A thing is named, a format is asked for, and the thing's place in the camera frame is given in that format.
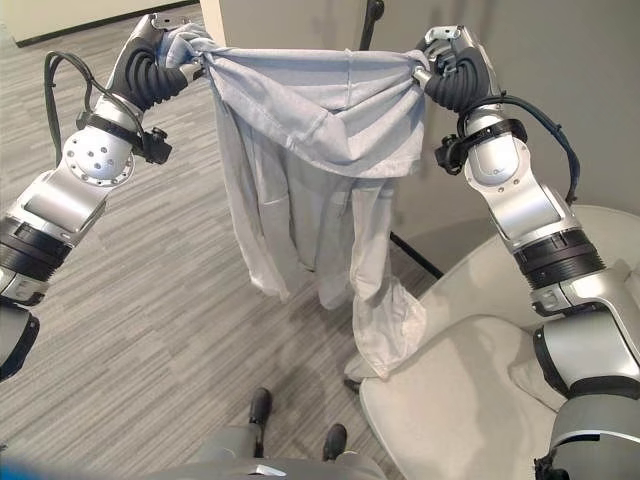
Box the light grey garment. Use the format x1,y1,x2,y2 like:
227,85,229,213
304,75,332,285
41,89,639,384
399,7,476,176
158,23,432,380

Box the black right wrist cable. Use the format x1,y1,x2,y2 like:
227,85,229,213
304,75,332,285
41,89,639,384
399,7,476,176
477,93,582,204

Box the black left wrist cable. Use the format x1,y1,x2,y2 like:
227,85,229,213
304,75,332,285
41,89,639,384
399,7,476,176
43,50,144,157

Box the black clothes rack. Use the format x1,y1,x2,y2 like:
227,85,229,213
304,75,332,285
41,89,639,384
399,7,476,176
341,0,445,387

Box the silver robot body and legs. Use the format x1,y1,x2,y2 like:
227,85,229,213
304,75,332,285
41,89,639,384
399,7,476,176
169,387,396,480

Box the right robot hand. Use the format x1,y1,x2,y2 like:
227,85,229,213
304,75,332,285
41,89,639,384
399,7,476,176
411,26,503,113

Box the cream white sofa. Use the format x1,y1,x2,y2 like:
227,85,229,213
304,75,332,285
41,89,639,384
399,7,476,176
358,203,640,480

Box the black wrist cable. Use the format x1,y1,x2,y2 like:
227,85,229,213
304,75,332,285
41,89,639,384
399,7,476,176
43,50,144,157
477,93,582,204

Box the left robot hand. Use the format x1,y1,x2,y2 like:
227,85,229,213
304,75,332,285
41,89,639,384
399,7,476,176
107,13,206,111

